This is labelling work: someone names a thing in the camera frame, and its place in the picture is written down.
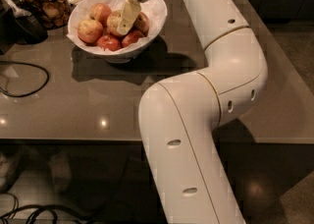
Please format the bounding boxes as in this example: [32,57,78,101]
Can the yellow-green apple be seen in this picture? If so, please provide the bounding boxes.
[107,10,122,37]

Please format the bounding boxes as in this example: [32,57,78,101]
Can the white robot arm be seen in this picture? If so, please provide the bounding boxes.
[138,0,268,224]

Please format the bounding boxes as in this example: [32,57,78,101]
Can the apple back right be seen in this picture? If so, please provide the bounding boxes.
[133,12,149,34]

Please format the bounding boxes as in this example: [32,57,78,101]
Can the white bowl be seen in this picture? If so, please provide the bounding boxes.
[67,0,169,65]

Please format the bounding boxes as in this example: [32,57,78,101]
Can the red apple front right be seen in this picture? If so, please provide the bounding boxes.
[122,29,144,47]

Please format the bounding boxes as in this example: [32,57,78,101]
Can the red apple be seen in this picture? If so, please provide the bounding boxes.
[96,34,122,51]
[122,29,144,47]

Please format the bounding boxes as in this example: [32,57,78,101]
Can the apple back left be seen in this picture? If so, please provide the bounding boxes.
[89,3,112,27]

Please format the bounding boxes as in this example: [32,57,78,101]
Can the red apple front centre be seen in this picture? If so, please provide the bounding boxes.
[96,34,122,51]

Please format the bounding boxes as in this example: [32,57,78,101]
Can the apple front left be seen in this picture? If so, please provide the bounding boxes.
[78,19,104,44]

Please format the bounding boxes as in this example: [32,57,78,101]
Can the black round device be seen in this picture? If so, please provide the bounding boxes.
[15,15,48,44]

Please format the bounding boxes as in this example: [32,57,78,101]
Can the white shoe under table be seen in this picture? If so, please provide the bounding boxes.
[48,152,72,194]

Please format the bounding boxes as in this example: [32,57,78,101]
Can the black cable on table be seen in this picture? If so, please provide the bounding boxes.
[0,60,51,98]

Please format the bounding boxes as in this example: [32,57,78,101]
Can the black cables on floor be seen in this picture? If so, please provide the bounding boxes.
[0,155,135,224]

